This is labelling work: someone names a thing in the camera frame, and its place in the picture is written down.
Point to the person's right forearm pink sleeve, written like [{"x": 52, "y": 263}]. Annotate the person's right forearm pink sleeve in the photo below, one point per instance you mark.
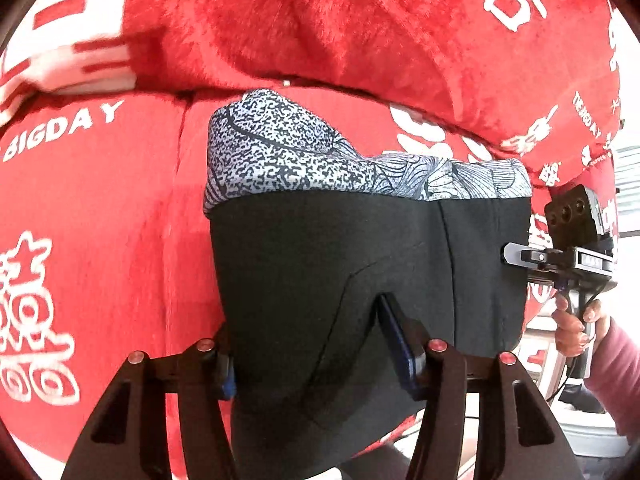
[{"x": 617, "y": 375}]

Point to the black pants with patterned waistband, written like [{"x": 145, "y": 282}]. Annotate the black pants with patterned waistband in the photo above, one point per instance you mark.
[{"x": 300, "y": 260}]

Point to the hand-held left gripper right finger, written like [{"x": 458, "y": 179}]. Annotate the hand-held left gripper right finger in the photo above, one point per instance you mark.
[{"x": 396, "y": 342}]

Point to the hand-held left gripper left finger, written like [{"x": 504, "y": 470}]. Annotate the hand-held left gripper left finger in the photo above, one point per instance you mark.
[{"x": 227, "y": 380}]

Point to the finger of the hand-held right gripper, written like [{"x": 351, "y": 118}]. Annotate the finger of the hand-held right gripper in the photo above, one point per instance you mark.
[{"x": 515, "y": 254}]

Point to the red printed blanket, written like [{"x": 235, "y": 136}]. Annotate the red printed blanket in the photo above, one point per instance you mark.
[{"x": 100, "y": 235}]

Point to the person's right hand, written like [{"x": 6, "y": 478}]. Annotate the person's right hand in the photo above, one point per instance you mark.
[{"x": 567, "y": 327}]

